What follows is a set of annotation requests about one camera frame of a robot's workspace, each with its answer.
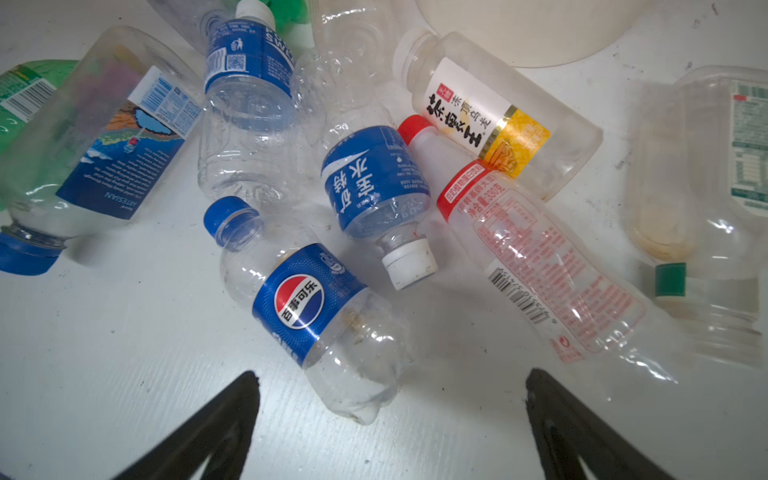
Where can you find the clear bottle green band label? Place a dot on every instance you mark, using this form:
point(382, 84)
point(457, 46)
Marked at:
point(696, 205)

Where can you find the clear bottle green red neck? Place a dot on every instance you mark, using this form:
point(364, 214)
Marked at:
point(367, 31)

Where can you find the green bottle yellow cap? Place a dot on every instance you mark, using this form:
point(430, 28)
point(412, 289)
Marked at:
point(288, 13)

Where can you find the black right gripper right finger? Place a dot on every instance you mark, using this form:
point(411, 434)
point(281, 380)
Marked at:
point(570, 438)

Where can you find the clear bottle red cap red print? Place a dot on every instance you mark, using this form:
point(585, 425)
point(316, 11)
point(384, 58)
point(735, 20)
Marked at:
point(596, 323)

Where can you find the tea bottle yellow white label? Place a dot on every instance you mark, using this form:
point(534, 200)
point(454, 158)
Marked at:
point(492, 111)

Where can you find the pepsi bottle blue cap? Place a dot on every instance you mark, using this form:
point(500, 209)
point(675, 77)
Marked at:
point(351, 343)

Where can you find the clear bottle blue artesian label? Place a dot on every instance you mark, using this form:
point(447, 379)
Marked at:
point(94, 152)

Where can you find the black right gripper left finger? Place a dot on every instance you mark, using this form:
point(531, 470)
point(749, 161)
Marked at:
point(216, 440)

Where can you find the white ribbed waste bin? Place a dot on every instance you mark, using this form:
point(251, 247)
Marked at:
point(535, 33)

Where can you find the small bottle blue label white cap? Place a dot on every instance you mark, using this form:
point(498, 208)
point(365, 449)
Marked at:
point(375, 187)

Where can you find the water bottle blue label white cap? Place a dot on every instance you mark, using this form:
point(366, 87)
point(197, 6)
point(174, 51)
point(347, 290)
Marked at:
point(248, 138)

